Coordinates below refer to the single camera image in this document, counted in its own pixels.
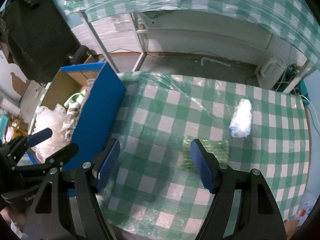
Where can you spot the green sparkly knitted cloth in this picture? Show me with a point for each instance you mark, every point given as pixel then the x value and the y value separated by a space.
pixel 218 148

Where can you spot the black office chair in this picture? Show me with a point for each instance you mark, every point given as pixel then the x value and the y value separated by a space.
pixel 36 37

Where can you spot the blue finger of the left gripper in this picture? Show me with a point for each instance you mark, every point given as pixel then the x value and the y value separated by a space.
pixel 39 137
pixel 62 156

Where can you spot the green checkered tablecloth far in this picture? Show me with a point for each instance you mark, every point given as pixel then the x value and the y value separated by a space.
pixel 291 20

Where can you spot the white plastic jug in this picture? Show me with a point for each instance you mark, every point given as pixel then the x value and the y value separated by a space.
pixel 269 73

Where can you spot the white metal table frame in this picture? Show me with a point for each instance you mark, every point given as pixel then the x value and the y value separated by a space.
pixel 102 37

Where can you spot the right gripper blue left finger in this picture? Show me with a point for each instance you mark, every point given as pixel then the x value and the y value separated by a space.
pixel 50 215

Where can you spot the clear white plastic bag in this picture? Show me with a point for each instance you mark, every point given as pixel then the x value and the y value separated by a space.
pixel 62 126

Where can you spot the grey folded cloth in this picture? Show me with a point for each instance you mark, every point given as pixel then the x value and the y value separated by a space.
pixel 90 82

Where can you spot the white wall socket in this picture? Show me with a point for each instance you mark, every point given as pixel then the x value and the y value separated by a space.
pixel 123 26

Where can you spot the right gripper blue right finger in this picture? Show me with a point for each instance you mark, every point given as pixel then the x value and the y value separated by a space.
pixel 258 215

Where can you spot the clear bag with red item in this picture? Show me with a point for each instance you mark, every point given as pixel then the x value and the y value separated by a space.
pixel 305 207

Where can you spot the blue cardboard box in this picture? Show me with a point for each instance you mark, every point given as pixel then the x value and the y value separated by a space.
pixel 99 109

